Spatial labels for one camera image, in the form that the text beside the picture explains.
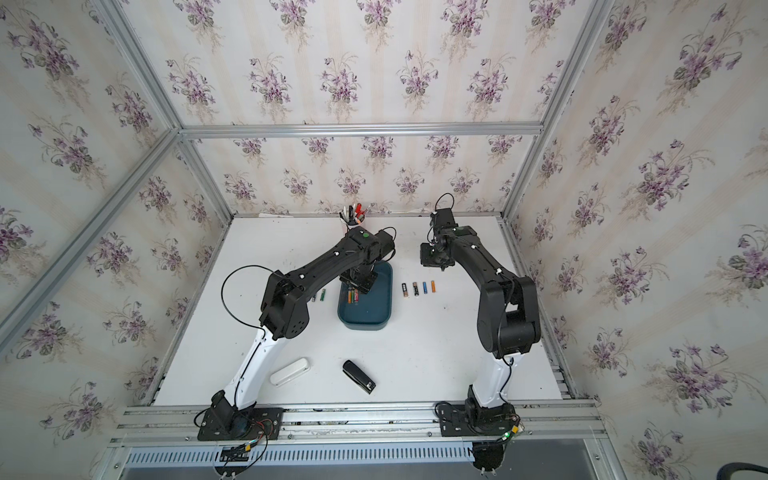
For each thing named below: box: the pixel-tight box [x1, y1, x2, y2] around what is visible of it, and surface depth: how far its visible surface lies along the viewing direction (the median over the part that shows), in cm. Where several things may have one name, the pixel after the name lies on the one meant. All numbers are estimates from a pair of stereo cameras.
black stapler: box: [342, 360, 376, 395], surface depth 80 cm
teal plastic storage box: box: [337, 261, 394, 331], surface depth 92 cm
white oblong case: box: [269, 357, 311, 387], surface depth 80 cm
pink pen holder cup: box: [341, 214, 366, 236], surface depth 106 cm
